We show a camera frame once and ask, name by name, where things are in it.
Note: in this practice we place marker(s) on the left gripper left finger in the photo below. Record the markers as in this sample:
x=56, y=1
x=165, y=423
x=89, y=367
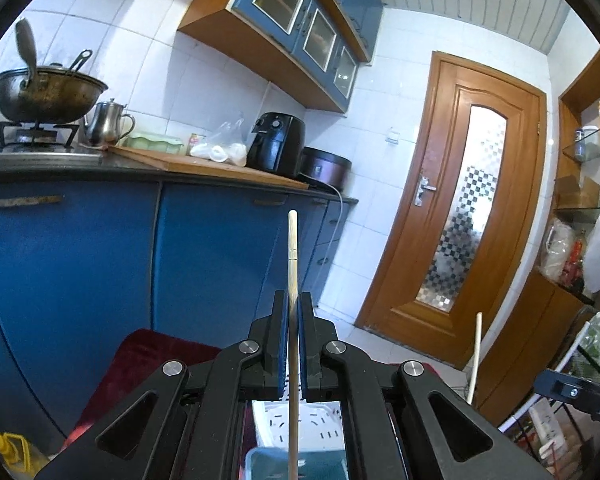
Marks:
x=184, y=422

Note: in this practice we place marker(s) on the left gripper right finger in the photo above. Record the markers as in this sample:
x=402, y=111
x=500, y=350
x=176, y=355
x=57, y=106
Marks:
x=401, y=421

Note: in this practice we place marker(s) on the wooden chopstick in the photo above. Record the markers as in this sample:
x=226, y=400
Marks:
x=293, y=346
x=475, y=360

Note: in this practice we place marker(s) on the light blue utensil holder box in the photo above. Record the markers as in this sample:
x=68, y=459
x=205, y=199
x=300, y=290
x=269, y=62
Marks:
x=321, y=448

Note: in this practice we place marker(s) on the red floral plush table cover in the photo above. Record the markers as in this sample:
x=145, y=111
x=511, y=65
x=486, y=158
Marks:
x=137, y=357

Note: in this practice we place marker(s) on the wooden shelf unit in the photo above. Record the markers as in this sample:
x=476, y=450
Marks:
x=552, y=306

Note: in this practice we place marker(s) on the white power strip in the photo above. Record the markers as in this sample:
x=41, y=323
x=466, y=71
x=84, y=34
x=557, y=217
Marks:
x=553, y=443

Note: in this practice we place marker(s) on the yellow bottle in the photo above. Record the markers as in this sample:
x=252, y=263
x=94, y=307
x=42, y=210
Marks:
x=22, y=459

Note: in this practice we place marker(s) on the blue base cabinets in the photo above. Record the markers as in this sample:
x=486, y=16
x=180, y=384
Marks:
x=93, y=248

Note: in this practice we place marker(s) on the brown wooden door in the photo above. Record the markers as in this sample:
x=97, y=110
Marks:
x=481, y=142

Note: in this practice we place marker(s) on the wooden cutting board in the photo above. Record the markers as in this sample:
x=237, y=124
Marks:
x=181, y=164

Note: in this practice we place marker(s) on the dark rice cooker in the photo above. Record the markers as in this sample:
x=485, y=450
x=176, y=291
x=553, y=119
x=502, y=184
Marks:
x=325, y=168

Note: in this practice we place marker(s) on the bag of white buns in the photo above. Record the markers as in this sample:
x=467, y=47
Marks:
x=227, y=145

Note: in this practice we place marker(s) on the black air fryer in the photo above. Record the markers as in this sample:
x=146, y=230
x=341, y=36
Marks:
x=277, y=145

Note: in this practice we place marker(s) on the steel kettle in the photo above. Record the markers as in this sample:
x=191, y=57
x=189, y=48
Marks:
x=110, y=123

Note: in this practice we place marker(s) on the large black wok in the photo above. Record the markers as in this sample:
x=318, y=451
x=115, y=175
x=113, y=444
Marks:
x=47, y=94

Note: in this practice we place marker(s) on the silver door handle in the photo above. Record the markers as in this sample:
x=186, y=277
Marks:
x=424, y=186

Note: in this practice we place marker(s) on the blue glass wall cabinet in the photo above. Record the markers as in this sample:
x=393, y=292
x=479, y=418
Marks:
x=311, y=49

